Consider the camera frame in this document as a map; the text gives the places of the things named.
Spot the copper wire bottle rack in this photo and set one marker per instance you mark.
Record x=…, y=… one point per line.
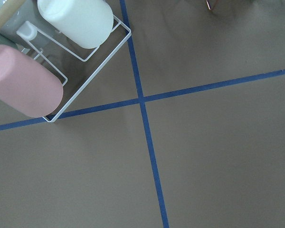
x=211, y=4

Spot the white cup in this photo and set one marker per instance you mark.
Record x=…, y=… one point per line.
x=88, y=23

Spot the grey cup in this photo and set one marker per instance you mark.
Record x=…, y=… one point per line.
x=27, y=12

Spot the pink cup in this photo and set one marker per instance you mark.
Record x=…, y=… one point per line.
x=26, y=85

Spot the white wire cup rack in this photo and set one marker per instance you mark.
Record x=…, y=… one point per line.
x=28, y=31

